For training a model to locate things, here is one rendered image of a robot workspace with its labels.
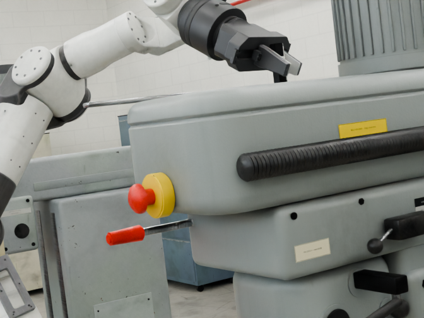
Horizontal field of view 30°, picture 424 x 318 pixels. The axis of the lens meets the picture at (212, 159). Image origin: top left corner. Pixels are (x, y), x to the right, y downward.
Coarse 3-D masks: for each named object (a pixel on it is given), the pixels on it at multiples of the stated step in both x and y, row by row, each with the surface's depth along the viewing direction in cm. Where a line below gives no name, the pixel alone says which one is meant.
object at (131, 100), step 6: (150, 96) 117; (156, 96) 118; (162, 96) 118; (168, 96) 119; (90, 102) 112; (96, 102) 112; (102, 102) 113; (108, 102) 113; (114, 102) 114; (120, 102) 114; (126, 102) 115; (132, 102) 116
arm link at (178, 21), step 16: (144, 0) 126; (160, 0) 125; (176, 0) 125; (192, 0) 124; (208, 0) 124; (224, 0) 128; (160, 16) 127; (176, 16) 127; (192, 16) 123; (176, 32) 131
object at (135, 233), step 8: (168, 224) 118; (176, 224) 118; (184, 224) 119; (192, 224) 120; (112, 232) 113; (120, 232) 113; (128, 232) 114; (136, 232) 114; (144, 232) 115; (152, 232) 116; (160, 232) 117; (112, 240) 112; (120, 240) 113; (128, 240) 114; (136, 240) 115
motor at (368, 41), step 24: (336, 0) 128; (360, 0) 124; (384, 0) 122; (408, 0) 121; (336, 24) 130; (360, 24) 124; (384, 24) 122; (408, 24) 121; (336, 48) 132; (360, 48) 124; (384, 48) 122; (408, 48) 122; (360, 72) 125; (384, 72) 123
